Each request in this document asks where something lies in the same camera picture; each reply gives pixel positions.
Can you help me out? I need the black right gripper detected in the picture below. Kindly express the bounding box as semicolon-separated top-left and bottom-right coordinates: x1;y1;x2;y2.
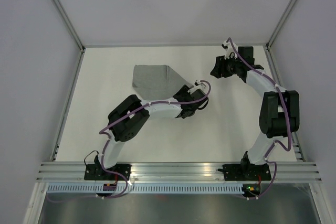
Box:
210;54;241;79

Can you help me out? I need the grey cloth napkin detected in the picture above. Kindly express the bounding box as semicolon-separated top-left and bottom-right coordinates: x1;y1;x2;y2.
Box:
132;65;193;100

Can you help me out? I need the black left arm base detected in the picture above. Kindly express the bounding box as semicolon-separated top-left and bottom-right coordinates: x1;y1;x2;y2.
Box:
84;163;131;181

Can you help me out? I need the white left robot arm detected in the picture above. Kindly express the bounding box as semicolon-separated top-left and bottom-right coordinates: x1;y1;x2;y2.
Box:
96;80;211;180

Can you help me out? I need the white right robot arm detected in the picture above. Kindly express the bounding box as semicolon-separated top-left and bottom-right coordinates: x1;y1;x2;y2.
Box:
211;44;300;179

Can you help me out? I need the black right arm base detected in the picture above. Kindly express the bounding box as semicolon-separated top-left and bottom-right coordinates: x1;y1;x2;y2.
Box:
217;164;271;182

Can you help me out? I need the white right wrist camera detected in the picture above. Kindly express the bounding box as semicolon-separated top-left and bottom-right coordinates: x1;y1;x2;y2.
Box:
222;38;238;55

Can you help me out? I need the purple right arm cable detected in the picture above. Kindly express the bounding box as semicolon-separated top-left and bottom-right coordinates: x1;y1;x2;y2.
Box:
227;37;293;200

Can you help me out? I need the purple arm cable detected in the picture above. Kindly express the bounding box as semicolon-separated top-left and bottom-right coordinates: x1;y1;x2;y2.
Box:
227;37;293;200
47;79;213;204

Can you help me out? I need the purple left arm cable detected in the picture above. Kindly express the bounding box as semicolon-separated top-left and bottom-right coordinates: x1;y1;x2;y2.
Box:
47;79;213;204

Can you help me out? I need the aluminium right frame post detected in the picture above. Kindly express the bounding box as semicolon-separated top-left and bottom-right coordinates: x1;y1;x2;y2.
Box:
265;0;299;50

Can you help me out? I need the aluminium frame post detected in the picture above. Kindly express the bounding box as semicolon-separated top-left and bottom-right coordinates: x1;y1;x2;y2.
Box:
51;0;85;52
265;0;299;50

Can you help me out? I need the aluminium front rail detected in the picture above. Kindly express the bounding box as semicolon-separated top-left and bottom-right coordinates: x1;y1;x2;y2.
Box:
35;162;322;184

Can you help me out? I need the white slotted cable duct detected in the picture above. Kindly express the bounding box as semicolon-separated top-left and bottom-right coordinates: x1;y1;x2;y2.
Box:
47;182;243;194

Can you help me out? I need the aluminium left frame post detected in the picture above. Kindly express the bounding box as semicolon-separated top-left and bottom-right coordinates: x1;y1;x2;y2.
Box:
51;0;85;52

